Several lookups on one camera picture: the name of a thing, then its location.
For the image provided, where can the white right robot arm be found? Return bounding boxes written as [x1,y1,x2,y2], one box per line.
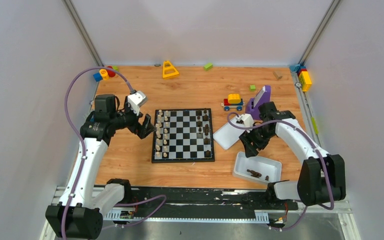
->
[239,101,346,210]

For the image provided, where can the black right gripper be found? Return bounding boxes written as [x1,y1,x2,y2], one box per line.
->
[239,123,275,158]

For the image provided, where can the purple toy stand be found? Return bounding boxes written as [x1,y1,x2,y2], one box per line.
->
[245,85,272,121]

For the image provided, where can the red cylinder block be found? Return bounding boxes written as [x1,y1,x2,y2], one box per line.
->
[106,65,116,78]

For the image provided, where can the toy car blue wheels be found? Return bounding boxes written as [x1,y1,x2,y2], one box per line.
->
[221,93,244,112]

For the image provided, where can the green block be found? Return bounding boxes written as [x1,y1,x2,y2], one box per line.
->
[203,62,214,71]

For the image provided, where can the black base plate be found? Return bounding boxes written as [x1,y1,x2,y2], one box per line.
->
[131,186,298,213]

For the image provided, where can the yellow lego brick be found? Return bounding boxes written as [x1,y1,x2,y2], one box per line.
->
[298,70,312,92]

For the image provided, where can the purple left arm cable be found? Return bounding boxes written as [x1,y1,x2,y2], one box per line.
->
[61,67,167,240]

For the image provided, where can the blue cube block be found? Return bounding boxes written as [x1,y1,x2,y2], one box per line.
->
[92,72,103,82]

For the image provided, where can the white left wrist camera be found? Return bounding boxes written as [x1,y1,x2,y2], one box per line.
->
[127,91,148,116]

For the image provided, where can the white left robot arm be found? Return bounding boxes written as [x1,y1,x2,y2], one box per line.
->
[45,91,156,240]

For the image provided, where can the small green cube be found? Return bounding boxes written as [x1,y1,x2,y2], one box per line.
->
[249,84,256,92]

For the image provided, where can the yellow cylinder block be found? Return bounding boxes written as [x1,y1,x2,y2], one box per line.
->
[99,68,110,81]

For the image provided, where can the black white chess board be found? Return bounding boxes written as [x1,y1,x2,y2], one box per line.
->
[151,108,215,164]

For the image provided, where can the brown chess piece long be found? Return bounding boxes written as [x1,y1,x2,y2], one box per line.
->
[203,124,210,136]

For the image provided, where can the yellow triangle toy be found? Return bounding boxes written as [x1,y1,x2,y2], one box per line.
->
[162,60,180,80]

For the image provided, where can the white tin box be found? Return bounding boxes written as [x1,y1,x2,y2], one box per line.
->
[232,151,282,185]

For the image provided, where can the wooden brown block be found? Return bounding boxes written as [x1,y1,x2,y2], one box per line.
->
[272,71,283,80]

